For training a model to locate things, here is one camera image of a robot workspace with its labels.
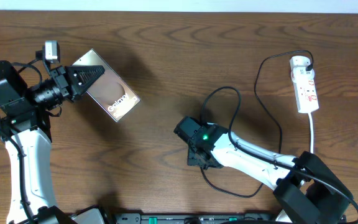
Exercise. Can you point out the white USB charger plug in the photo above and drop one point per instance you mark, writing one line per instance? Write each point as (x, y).
(299, 74)

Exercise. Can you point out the Galaxy S25 Ultra smartphone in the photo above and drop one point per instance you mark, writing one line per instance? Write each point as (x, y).
(110, 91)

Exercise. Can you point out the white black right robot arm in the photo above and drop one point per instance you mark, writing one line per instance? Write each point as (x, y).
(304, 186)

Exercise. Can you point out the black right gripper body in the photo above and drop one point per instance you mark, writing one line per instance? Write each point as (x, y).
(192, 160)

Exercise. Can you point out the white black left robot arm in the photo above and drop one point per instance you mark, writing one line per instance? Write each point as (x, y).
(25, 114)

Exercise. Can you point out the white power strip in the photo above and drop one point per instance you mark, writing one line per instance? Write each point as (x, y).
(305, 91)

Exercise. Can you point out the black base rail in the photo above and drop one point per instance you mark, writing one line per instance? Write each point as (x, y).
(205, 218)

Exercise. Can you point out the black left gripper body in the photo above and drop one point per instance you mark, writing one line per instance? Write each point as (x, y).
(64, 82)

